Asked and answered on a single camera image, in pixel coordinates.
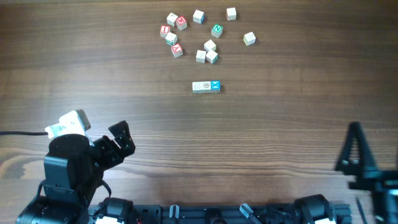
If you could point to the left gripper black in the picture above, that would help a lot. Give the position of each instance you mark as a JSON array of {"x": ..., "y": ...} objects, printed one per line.
[{"x": 114, "y": 156}]

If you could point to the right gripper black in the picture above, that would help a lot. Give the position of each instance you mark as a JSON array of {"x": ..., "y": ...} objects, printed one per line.
[{"x": 366, "y": 155}]

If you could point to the plain block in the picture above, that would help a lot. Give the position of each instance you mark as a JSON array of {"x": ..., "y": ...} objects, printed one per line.
[
  {"x": 209, "y": 45},
  {"x": 171, "y": 19},
  {"x": 231, "y": 13},
  {"x": 196, "y": 87},
  {"x": 171, "y": 39},
  {"x": 201, "y": 56}
]

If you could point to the block with red drawing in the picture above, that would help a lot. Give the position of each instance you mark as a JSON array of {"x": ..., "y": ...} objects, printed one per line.
[{"x": 206, "y": 87}]

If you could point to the blue X block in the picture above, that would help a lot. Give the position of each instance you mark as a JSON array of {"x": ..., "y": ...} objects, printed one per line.
[{"x": 215, "y": 86}]

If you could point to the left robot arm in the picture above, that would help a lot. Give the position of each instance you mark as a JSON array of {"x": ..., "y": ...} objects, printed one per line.
[{"x": 74, "y": 169}]

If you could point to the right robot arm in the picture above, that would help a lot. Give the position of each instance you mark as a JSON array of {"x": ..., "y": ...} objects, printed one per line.
[{"x": 317, "y": 209}]

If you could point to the red A block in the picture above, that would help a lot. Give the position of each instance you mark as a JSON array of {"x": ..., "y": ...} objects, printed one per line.
[{"x": 176, "y": 50}]

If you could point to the plain block above A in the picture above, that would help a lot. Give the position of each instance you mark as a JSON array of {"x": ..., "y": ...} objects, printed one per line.
[{"x": 171, "y": 39}]

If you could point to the red I block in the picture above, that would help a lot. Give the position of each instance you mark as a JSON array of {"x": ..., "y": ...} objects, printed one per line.
[{"x": 164, "y": 30}]

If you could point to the block with green side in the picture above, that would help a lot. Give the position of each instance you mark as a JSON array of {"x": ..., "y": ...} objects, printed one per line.
[{"x": 211, "y": 56}]

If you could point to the red M block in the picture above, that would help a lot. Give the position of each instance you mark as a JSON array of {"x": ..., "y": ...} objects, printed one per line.
[{"x": 181, "y": 23}]

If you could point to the green N block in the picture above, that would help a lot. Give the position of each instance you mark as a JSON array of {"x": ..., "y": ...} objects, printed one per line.
[{"x": 217, "y": 30}]

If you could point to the block with blue side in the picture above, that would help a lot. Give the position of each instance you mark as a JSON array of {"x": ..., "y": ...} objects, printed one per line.
[{"x": 198, "y": 16}]

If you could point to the yellowish block far right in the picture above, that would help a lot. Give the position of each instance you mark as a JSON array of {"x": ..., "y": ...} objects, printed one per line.
[{"x": 249, "y": 38}]

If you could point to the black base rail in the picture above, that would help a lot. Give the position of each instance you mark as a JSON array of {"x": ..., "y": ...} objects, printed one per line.
[{"x": 279, "y": 213}]

